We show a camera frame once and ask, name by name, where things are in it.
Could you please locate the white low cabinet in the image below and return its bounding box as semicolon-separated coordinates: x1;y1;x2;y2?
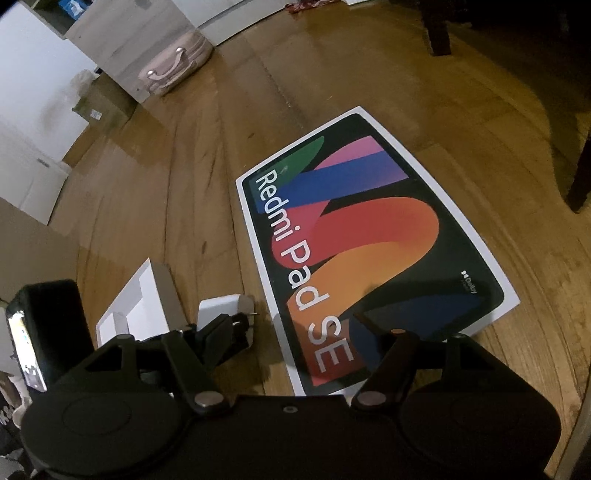
0;121;71;226

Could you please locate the dark wooden chair leg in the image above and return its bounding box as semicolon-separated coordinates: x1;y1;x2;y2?
421;0;457;57

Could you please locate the small white open box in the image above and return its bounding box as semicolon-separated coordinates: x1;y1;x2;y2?
95;257;189;348

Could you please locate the pink suitcase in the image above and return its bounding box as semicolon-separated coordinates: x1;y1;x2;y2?
137;28;214;97

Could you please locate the white charger plug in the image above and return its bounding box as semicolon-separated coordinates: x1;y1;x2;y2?
197;294;260;350

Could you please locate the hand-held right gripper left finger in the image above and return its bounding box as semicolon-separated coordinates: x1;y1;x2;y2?
85;313;254;415

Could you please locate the black white printed cloth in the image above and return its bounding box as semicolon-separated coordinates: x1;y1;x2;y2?
0;369;34;480

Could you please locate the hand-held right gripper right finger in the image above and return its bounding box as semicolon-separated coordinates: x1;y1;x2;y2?
351;313;509;411

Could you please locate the colourful tablet box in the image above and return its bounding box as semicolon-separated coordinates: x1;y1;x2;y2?
235;106;522;398

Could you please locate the brown cardboard box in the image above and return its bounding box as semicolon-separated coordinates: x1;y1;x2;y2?
70;69;136;134

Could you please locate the grey wooden cabinet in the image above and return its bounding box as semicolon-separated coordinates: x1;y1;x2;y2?
64;0;201;103

